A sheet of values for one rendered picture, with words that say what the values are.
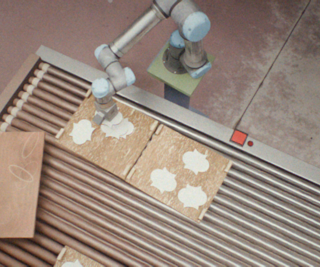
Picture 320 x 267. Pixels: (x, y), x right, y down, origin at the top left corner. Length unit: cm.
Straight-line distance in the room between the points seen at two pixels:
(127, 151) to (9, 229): 65
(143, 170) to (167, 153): 15
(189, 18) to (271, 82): 180
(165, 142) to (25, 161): 68
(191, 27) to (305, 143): 179
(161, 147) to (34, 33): 198
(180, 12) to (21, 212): 111
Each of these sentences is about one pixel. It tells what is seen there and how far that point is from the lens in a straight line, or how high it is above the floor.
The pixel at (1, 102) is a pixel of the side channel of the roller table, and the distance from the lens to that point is 231.
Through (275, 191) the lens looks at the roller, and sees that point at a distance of 209.
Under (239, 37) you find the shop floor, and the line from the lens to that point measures 359.
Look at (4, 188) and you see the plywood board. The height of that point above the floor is 104.
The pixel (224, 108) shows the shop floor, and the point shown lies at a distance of 323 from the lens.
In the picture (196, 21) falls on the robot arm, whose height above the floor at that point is 153.
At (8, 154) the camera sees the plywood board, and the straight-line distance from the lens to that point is 208.
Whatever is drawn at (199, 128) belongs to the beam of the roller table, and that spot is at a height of 91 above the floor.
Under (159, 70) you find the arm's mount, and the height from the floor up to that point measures 90.
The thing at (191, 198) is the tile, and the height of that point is 95.
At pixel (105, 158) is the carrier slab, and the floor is 94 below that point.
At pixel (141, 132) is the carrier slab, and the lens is 210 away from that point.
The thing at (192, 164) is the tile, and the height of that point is 95.
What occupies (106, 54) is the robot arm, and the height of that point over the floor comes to 134.
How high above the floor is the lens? 287
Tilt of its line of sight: 68 degrees down
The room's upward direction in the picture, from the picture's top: straight up
